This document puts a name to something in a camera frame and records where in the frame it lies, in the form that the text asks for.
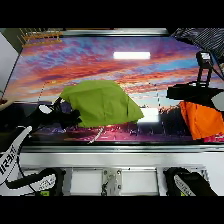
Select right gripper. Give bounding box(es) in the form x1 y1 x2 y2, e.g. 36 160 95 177
180 84 216 103

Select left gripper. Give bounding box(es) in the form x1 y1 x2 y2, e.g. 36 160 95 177
55 105 83 130

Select green garment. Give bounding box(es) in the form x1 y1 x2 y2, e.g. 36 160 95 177
59 79 145 129

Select orange garment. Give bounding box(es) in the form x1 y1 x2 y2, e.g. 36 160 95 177
179 100 224 141

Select striped garment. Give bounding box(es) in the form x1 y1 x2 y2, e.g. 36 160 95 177
170 28 224 63

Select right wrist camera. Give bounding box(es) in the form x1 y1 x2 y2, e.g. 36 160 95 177
195 50 215 88

